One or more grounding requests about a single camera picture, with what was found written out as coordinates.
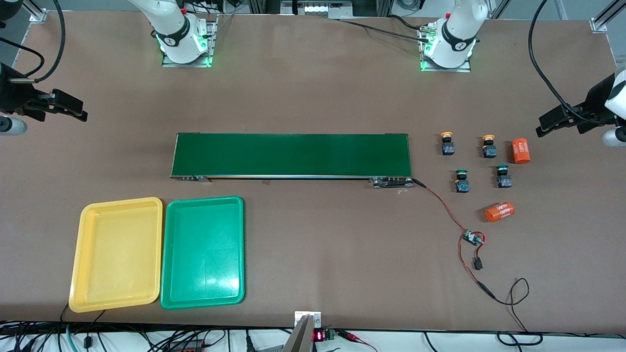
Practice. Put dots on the aluminium camera mount bar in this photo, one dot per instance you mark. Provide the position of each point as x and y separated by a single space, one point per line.
299 337

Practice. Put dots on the red digit display module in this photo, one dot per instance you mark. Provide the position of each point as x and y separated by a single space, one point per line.
323 335

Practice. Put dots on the green push button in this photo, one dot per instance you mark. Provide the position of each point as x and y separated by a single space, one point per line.
462 185
503 181

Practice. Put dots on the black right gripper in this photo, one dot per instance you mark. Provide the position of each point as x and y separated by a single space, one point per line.
13 96

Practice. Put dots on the green conveyor belt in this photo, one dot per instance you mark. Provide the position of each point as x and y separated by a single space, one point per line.
293 166

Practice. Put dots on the green plastic tray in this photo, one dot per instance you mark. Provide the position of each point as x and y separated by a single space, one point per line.
203 254

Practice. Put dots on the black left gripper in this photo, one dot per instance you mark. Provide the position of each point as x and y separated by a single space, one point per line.
592 104

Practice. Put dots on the small motor controller board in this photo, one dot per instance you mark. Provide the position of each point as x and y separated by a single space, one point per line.
473 238

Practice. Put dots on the yellow push button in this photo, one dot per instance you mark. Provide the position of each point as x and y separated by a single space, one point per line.
489 149
447 146

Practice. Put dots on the grey device with lights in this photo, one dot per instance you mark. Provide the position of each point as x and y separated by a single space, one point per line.
323 7

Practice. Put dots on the orange 4680 cylinder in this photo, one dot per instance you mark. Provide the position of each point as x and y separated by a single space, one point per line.
499 212
521 151

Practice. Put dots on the aluminium frame corner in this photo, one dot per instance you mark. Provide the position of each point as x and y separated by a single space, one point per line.
599 24
38 14

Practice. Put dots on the yellow plastic tray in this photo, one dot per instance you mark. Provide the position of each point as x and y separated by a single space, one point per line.
117 274

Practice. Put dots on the red clip lead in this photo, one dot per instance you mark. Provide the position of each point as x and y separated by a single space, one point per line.
357 338

